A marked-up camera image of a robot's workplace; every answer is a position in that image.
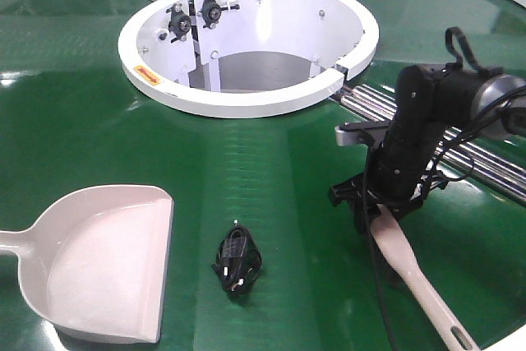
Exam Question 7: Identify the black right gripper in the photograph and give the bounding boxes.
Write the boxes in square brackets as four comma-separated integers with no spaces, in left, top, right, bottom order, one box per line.
[328,173,448,234]

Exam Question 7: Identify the beige hand broom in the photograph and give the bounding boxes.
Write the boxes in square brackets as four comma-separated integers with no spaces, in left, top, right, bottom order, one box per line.
[370,205,479,350]

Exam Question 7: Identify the beige plastic dustpan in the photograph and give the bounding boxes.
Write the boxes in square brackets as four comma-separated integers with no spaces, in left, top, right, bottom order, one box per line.
[1,184,174,344]

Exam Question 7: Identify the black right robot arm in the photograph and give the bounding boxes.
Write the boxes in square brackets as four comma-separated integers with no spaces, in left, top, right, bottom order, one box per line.
[328,64,525,233]

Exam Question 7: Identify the orange arrow warning sticker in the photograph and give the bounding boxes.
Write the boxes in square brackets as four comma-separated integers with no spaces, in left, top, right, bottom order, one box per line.
[133,65,162,86]

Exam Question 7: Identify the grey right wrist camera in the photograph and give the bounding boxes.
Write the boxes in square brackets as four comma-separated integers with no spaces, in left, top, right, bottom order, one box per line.
[335,121,390,147]

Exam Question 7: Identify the white central conveyor ring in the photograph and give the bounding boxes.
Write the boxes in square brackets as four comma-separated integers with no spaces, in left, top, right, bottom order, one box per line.
[117,0,381,119]

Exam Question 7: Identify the black bearing mount right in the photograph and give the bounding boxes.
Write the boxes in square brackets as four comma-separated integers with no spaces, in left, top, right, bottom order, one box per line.
[196,0,240,29]

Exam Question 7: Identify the black bearing mount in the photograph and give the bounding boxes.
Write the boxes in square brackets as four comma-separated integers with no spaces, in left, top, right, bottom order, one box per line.
[166,3,191,44]
[196,0,240,29]

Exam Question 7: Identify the black bearing mount left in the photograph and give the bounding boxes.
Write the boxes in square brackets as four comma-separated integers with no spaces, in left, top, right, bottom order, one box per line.
[166,3,191,44]

